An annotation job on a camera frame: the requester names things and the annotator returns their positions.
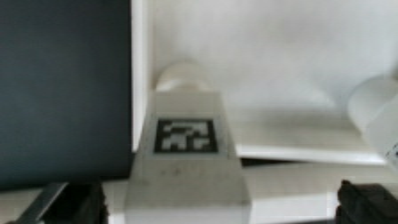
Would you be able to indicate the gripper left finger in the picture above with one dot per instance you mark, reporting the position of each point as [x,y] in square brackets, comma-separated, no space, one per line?
[68,204]

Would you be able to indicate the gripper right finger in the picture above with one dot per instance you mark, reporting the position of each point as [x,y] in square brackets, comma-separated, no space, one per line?
[368,204]

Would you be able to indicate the white table leg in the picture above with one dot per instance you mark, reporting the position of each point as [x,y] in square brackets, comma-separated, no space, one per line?
[373,115]
[187,188]

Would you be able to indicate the white square table top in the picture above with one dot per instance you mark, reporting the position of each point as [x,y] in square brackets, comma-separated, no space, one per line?
[288,51]

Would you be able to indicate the white front fence wall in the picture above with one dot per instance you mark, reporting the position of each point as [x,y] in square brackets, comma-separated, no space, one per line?
[294,193]

